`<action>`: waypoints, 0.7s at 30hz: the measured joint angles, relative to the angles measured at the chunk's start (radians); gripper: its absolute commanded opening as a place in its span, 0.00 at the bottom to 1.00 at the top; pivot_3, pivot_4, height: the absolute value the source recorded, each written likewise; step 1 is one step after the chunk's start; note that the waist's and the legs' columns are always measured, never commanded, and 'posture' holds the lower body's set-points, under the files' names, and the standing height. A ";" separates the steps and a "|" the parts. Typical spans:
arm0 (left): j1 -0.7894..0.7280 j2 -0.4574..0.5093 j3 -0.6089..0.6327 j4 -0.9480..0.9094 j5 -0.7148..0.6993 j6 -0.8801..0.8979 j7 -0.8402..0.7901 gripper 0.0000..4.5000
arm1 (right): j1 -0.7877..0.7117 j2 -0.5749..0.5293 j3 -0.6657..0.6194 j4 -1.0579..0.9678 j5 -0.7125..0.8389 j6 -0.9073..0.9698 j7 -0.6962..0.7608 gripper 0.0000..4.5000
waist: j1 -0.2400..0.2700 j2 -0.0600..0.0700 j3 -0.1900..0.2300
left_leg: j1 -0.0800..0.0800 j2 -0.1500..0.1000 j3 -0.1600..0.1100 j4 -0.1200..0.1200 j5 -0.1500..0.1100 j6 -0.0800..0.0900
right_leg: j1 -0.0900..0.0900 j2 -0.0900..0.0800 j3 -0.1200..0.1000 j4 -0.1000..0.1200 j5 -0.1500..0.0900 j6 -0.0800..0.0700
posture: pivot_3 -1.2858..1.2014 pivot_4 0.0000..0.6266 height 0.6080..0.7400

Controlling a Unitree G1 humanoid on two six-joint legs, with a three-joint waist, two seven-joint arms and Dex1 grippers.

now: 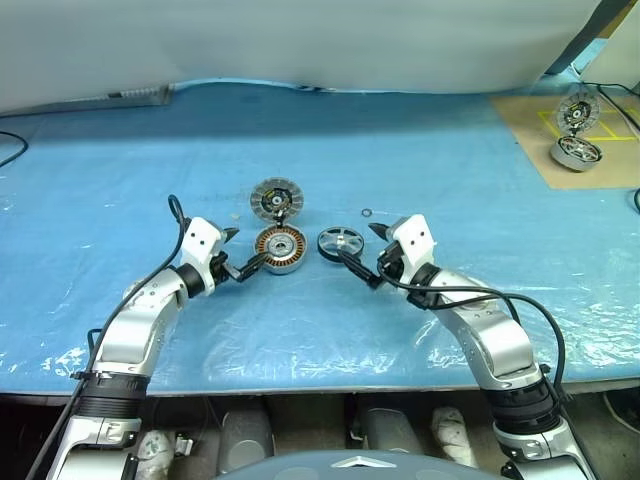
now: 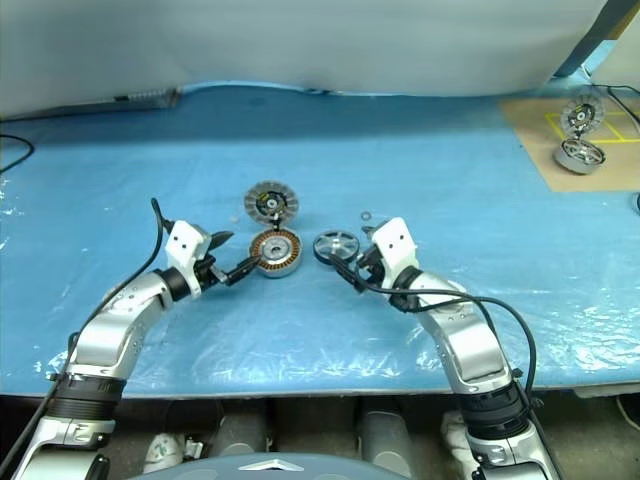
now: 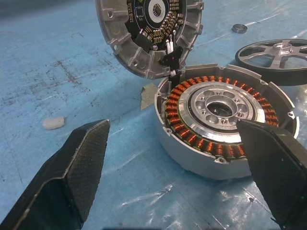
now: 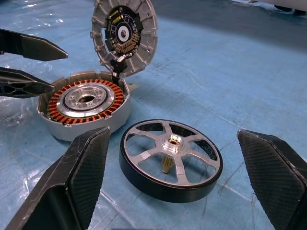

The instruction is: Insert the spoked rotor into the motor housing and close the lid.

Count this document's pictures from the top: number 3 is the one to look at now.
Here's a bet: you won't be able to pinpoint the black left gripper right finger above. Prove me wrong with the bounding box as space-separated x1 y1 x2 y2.
236 119 307 230

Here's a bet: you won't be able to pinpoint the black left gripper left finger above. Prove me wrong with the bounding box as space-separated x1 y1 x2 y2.
0 119 111 230

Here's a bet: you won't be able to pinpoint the silver motor stator copper coils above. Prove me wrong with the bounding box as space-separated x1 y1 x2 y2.
154 63 300 181

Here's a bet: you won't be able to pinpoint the small white blob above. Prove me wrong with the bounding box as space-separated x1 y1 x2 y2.
42 116 67 131

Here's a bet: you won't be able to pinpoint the blue plastic table cover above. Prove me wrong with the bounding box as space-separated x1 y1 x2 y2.
0 0 307 230

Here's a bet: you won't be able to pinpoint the silver spoked rotor black rim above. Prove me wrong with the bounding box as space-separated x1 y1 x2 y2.
235 38 307 86

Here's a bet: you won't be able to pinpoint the small grey gear part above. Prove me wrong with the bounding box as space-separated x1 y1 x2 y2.
95 0 204 83

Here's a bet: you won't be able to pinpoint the small dark bearing ring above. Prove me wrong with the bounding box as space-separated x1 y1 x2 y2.
231 23 248 34

